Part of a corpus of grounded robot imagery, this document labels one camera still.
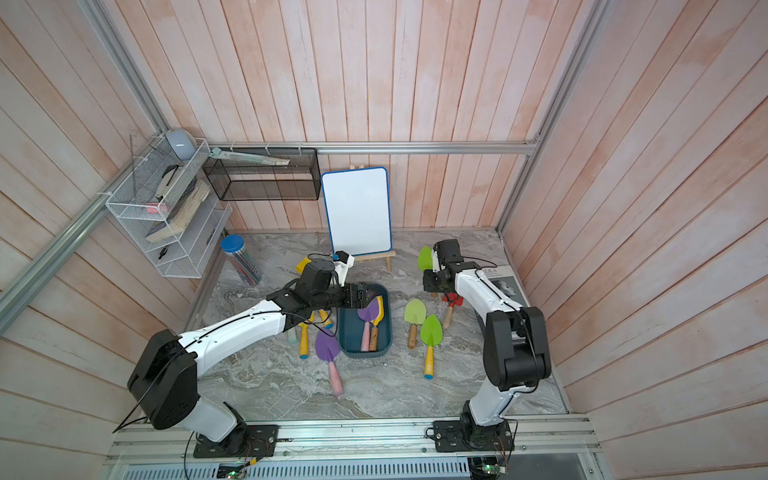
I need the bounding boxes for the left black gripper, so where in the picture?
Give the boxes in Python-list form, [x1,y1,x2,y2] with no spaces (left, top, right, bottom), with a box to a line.
[312,281,379,310]

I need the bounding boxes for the green trowel wooden handle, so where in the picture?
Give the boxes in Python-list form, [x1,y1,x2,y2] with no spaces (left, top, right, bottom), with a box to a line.
[417,246,434,272]

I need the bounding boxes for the purple trowel pink handle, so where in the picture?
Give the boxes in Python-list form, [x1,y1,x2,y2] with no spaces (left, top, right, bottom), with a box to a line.
[357,296,382,352]

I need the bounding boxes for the yellow shovel wooden handle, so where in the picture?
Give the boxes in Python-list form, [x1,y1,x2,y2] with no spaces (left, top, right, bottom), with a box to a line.
[368,296,385,352]

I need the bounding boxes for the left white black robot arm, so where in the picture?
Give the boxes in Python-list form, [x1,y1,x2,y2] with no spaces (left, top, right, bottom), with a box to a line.
[127,259,377,457]

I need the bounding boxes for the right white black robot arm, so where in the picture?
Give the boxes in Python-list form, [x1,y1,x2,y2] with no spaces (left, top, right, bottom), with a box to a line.
[418,239,552,453]

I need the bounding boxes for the yellow shovel blue tip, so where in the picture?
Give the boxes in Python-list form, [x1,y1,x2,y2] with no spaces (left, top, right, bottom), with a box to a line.
[299,322,309,360]

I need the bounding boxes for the dark teal storage box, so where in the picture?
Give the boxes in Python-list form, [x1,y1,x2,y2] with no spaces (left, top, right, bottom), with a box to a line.
[337,283,393,359]

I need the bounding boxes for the black cover book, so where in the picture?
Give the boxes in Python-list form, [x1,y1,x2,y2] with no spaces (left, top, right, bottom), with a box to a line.
[482,265,530,307]

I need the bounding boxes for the small wooden easel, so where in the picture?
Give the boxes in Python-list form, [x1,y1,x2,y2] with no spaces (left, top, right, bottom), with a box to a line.
[355,250,397,271]

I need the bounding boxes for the blue lid pencil tube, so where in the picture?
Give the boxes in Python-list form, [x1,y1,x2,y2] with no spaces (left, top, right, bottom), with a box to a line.
[220,235,261,286]

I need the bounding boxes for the green ruler on basket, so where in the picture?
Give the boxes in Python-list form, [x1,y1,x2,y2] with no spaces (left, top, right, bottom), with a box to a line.
[209,147,290,167]

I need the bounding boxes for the grey round object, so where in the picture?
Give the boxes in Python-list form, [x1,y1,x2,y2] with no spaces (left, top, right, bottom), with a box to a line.
[164,128,197,162]

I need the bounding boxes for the yellow shovel orange handle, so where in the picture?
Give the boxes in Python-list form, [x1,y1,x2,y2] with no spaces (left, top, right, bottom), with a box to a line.
[317,310,333,330]

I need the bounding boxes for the yellow scoop orange handle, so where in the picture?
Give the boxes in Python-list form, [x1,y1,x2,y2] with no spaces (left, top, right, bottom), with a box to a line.
[295,257,311,274]

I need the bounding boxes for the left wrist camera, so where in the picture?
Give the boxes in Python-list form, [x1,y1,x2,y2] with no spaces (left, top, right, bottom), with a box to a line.
[332,251,355,287]

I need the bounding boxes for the red shovel wooden handle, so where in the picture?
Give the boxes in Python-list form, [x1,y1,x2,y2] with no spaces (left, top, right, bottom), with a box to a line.
[442,293,464,329]

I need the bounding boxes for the purple shovel pink handle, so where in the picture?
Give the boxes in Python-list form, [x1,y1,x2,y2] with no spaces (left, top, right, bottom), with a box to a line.
[315,329,344,397]

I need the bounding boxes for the lime shovel wooden handle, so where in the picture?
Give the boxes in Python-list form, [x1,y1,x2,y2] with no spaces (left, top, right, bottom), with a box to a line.
[404,299,427,350]

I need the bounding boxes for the green trowel yellow handle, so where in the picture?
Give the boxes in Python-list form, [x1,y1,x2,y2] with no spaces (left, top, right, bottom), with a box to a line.
[420,314,443,380]

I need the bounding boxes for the white board blue frame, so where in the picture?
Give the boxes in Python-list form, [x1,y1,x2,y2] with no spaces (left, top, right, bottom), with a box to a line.
[321,167,393,256]

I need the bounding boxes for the black mesh wall basket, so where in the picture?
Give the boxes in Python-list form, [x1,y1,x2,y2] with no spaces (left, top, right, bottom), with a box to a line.
[203,147,321,202]

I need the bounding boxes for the book in wire shelf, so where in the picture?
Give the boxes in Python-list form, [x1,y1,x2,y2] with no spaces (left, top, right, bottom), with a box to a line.
[145,179,210,243]

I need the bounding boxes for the white wire shelf rack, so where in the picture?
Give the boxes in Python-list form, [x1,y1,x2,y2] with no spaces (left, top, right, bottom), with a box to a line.
[106,129,232,279]

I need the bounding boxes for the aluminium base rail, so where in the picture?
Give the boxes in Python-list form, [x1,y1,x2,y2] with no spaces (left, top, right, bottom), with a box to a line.
[105,414,602,465]

